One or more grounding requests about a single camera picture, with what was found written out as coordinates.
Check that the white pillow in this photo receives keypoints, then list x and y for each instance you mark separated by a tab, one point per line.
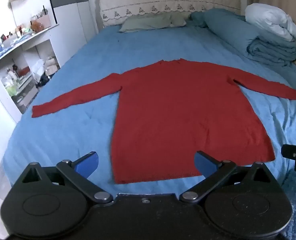
270	20

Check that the red long-sleeved sweater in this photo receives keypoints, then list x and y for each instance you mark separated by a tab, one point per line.
175	105

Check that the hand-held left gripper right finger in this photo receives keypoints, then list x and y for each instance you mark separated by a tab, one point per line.
203	164

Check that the white shelf unit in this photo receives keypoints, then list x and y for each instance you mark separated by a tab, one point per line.
38	46

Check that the white plastic bag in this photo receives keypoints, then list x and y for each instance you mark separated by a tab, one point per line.
47	66

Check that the bed with blue sheet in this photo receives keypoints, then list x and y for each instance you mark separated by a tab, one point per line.
88	55

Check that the white wardrobe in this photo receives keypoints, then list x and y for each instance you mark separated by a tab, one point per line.
70	17

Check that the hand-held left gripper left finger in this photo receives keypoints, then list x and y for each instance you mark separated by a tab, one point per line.
86	164

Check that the folded blue duvet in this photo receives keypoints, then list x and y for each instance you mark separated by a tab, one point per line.
233	30

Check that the group of small bottles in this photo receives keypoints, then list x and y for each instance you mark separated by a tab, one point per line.
18	32

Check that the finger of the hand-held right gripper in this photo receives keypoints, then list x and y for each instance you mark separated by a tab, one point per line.
294	153

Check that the grey-green pillow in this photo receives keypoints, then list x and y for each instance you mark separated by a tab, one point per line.
145	22
178	20

